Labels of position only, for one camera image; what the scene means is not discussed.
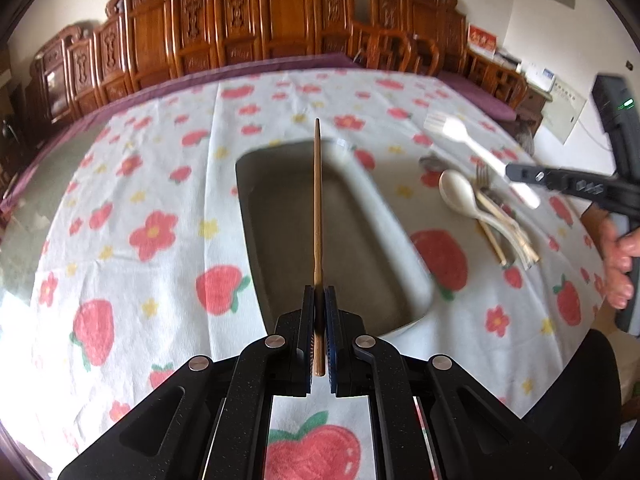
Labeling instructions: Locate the light bamboo chopstick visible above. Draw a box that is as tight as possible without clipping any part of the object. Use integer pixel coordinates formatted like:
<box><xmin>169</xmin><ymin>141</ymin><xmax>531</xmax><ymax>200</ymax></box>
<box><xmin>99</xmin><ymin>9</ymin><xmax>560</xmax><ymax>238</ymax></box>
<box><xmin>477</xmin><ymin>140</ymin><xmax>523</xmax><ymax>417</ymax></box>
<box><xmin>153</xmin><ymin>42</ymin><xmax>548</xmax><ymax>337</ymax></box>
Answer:
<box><xmin>475</xmin><ymin>190</ymin><xmax>540</xmax><ymax>264</ymax></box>

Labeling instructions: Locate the cream plastic fork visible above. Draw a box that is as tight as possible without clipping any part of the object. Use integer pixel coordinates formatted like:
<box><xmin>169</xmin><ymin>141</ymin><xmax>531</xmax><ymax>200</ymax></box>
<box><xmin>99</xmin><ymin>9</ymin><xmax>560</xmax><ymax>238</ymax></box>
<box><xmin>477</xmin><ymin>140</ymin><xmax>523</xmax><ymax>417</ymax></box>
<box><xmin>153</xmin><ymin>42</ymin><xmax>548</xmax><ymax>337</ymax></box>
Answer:
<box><xmin>424</xmin><ymin>112</ymin><xmax>541</xmax><ymax>209</ymax></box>

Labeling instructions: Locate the brown wooden chopstick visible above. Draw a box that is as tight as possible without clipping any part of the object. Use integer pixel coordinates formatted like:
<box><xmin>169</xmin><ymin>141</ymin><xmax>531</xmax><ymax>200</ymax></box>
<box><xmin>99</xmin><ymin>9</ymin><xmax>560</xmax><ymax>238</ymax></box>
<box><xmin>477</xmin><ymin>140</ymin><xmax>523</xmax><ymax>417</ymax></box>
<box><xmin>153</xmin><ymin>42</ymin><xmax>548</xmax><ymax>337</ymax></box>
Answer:
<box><xmin>312</xmin><ymin>118</ymin><xmax>326</xmax><ymax>377</ymax></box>

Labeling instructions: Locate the stainless steel fork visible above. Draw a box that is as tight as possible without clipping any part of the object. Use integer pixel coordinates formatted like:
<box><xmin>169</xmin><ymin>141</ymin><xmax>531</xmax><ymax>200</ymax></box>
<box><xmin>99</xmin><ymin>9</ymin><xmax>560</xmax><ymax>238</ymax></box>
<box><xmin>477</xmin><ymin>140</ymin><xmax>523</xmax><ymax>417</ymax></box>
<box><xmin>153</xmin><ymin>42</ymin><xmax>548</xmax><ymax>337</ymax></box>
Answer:
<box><xmin>475</xmin><ymin>164</ymin><xmax>491</xmax><ymax>196</ymax></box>

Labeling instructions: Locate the person's right hand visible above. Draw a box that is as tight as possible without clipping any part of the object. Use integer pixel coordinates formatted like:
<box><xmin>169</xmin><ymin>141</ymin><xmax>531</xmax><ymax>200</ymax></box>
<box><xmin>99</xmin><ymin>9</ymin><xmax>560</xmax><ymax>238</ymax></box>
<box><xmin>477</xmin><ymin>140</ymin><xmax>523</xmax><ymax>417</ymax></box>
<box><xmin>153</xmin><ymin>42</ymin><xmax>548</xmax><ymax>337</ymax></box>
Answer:
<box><xmin>582</xmin><ymin>204</ymin><xmax>639</xmax><ymax>310</ymax></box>

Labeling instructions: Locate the wooden side table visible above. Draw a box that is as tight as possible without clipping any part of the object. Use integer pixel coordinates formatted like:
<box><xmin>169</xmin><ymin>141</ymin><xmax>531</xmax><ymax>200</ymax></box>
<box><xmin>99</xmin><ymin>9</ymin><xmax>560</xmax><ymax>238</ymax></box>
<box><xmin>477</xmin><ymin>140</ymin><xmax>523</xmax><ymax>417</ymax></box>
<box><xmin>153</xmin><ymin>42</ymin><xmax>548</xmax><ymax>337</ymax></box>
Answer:
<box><xmin>515</xmin><ymin>84</ymin><xmax>552</xmax><ymax>136</ymax></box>

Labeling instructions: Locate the white device on side table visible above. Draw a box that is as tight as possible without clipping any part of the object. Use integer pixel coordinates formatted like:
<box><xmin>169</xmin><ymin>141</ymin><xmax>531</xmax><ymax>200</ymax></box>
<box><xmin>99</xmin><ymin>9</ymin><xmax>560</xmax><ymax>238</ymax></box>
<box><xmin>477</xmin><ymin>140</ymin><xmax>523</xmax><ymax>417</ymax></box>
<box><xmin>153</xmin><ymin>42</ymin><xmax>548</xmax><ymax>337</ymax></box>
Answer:
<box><xmin>521</xmin><ymin>63</ymin><xmax>555</xmax><ymax>93</ymax></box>

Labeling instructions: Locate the light wooden chopstick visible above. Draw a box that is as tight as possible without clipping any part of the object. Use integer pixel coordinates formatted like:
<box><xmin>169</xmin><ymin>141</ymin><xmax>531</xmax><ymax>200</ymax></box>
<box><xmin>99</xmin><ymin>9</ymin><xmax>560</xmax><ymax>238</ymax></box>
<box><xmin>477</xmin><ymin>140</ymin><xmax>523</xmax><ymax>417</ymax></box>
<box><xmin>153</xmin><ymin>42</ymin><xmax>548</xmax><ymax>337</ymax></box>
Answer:
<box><xmin>477</xmin><ymin>220</ymin><xmax>508</xmax><ymax>268</ymax></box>

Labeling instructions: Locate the cream plastic spoon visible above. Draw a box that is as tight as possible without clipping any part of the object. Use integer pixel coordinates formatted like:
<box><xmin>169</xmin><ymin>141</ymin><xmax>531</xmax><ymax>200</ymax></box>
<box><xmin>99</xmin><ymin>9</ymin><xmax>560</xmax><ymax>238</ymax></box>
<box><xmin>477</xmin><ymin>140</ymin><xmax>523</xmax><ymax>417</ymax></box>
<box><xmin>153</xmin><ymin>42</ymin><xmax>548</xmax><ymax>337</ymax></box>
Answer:
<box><xmin>438</xmin><ymin>169</ymin><xmax>533</xmax><ymax>268</ymax></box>

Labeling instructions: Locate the stainless steel spoon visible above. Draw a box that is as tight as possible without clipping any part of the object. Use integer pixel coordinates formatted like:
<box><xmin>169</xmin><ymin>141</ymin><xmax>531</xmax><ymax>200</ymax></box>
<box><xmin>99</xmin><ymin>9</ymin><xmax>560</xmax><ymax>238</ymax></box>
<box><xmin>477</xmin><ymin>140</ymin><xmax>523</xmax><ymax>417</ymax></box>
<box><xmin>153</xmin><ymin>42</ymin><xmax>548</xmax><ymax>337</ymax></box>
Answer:
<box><xmin>419</xmin><ymin>155</ymin><xmax>450</xmax><ymax>174</ymax></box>

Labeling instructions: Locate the red card box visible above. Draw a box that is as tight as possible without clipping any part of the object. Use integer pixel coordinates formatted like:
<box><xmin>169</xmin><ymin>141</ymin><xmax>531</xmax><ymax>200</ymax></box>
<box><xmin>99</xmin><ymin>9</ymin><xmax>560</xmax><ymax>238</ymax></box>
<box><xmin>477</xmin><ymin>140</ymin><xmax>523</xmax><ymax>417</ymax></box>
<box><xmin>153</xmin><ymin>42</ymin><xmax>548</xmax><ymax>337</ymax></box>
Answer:
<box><xmin>466</xmin><ymin>24</ymin><xmax>498</xmax><ymax>58</ymax></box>

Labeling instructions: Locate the strawberry flower tablecloth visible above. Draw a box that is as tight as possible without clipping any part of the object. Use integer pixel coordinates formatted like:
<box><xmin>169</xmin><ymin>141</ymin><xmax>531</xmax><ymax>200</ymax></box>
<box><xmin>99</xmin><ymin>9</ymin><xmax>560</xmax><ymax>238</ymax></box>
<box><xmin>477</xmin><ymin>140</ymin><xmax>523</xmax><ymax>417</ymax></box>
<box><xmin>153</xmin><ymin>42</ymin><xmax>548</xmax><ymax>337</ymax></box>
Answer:
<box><xmin>1</xmin><ymin>70</ymin><xmax>603</xmax><ymax>477</ymax></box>

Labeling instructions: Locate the metal rectangular tin box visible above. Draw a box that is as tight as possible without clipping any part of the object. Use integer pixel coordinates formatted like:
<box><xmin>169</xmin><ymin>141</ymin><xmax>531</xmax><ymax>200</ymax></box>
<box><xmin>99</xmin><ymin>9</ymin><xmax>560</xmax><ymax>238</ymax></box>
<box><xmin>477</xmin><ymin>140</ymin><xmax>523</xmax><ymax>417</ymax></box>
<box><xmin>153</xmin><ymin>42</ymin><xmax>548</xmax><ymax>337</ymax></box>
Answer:
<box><xmin>235</xmin><ymin>140</ymin><xmax>435</xmax><ymax>336</ymax></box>

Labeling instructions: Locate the carved wooden armchair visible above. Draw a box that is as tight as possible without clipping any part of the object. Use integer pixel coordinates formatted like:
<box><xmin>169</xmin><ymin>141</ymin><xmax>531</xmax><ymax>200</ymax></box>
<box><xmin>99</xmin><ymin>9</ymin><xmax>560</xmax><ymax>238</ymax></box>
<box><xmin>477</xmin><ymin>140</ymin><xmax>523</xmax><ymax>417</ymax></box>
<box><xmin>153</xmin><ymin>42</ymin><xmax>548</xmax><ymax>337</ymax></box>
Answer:
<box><xmin>369</xmin><ymin>0</ymin><xmax>527</xmax><ymax>122</ymax></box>

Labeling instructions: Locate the carved wooden long sofa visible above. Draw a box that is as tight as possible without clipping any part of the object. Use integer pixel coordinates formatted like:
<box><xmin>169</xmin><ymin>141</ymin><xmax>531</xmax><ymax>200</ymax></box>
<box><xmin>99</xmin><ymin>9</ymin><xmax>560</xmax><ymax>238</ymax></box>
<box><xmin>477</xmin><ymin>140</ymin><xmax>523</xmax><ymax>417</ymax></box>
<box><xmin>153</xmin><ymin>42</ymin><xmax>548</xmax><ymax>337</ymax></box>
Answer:
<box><xmin>0</xmin><ymin>0</ymin><xmax>417</xmax><ymax>201</ymax></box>

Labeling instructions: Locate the white wall panel box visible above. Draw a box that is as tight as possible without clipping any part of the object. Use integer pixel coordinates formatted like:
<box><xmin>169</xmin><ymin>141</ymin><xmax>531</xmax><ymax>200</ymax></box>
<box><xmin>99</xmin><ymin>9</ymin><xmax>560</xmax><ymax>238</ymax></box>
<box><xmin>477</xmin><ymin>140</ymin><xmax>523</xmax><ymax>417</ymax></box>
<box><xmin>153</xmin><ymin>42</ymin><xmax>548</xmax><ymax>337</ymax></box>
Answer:
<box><xmin>541</xmin><ymin>77</ymin><xmax>587</xmax><ymax>144</ymax></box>

